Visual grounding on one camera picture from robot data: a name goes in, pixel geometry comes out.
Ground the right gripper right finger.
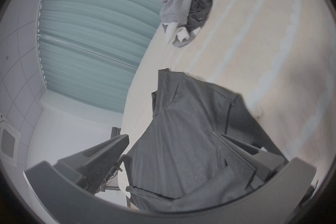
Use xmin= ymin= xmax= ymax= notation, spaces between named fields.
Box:
xmin=213 ymin=132 xmax=285 ymax=190

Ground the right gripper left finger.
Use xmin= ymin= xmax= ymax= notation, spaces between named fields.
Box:
xmin=54 ymin=134 xmax=130 ymax=193

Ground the black T-shirt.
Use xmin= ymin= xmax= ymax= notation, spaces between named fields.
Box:
xmin=123 ymin=69 xmax=287 ymax=215

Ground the bed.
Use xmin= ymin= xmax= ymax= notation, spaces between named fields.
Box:
xmin=119 ymin=0 xmax=336 ymax=212

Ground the pile of clothes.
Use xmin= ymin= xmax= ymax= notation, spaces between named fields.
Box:
xmin=159 ymin=0 xmax=251 ymax=48

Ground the ceiling air conditioner vent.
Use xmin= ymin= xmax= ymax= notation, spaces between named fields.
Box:
xmin=0 ymin=112 xmax=22 ymax=166

